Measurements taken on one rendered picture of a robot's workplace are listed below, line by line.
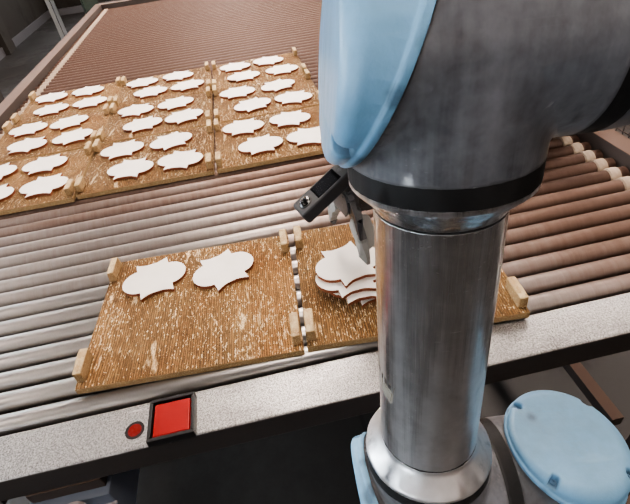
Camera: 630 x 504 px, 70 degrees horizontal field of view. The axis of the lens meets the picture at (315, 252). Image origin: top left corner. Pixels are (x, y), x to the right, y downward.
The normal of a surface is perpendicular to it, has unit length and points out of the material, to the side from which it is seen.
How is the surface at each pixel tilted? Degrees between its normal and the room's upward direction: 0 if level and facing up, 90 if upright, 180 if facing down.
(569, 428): 9
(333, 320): 0
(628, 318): 0
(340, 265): 0
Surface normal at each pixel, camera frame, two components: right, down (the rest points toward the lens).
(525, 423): 0.04, -0.78
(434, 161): -0.32, 0.54
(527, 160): 0.52, 0.41
